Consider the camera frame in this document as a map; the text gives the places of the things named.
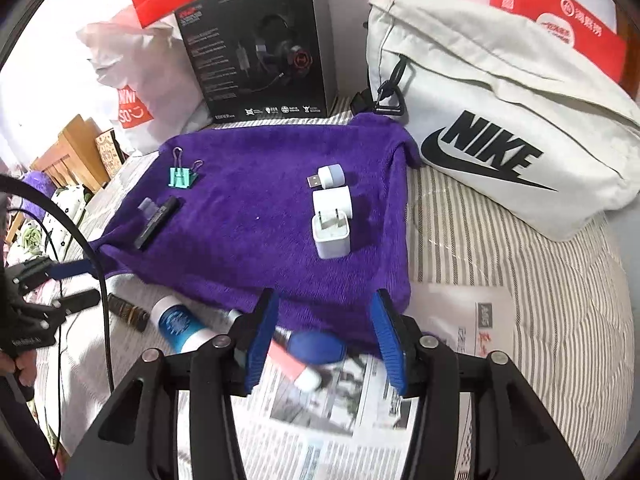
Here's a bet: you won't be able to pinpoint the purple towel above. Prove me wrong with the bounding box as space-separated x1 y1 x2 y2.
95 112 423 356

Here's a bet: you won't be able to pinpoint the white cube adapter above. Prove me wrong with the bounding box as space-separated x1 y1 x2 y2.
312 186 353 221

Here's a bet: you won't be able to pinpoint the grey waist bag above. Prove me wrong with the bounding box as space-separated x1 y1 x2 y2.
350 0 640 242

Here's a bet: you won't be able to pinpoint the green binder clip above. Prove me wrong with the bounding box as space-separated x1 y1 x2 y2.
167 147 205 190

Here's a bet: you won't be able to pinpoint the black headset box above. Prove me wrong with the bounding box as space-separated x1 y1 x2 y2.
174 0 337 123

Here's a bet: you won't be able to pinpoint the white plastic shopping bag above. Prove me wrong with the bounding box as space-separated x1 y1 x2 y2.
76 10 211 156

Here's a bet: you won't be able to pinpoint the newspaper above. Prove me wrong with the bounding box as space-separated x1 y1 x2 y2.
47 265 516 480

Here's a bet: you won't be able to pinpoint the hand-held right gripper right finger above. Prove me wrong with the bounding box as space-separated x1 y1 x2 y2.
370 288 593 480

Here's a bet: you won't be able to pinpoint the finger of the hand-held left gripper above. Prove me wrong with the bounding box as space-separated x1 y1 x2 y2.
52 289 101 317
50 258 101 281

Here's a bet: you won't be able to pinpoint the white charger plug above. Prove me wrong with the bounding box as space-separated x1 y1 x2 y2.
311 210 353 260

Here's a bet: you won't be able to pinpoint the small white usb light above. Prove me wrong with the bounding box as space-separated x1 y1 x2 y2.
306 164 342 191

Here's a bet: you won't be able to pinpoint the patterned notebook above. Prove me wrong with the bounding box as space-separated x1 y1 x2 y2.
95 129 126 166

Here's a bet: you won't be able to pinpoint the pink razor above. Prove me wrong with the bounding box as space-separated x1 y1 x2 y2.
227 310 321 391

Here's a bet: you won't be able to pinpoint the small black bottle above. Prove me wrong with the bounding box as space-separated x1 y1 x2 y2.
107 294 150 332

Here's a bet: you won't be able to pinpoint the white floral pillow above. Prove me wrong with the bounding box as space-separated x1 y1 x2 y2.
40 185 96 241

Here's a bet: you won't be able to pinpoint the red paper bag white handles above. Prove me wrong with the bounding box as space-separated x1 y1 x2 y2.
490 0 628 86

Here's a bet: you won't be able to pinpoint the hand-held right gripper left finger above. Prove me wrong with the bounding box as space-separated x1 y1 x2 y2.
60 287 281 480

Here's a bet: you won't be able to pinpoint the white and blue bottle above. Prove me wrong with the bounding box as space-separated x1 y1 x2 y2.
150 295 216 355

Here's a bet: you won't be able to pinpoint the blue rubber bulb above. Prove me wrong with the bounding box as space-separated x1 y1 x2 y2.
289 331 347 361

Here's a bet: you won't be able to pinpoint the black usb stick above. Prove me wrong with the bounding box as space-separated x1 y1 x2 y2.
134 196 181 251

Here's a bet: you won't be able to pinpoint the striped bed sheet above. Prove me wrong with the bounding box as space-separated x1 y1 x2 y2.
30 95 636 480

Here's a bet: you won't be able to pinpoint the wooden headboard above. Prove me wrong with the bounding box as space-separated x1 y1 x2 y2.
30 114 111 193

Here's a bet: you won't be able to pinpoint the thin black cable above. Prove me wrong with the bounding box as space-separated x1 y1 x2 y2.
22 210 68 456

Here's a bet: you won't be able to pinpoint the person's left hand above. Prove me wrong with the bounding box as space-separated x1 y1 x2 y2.
0 347 38 388

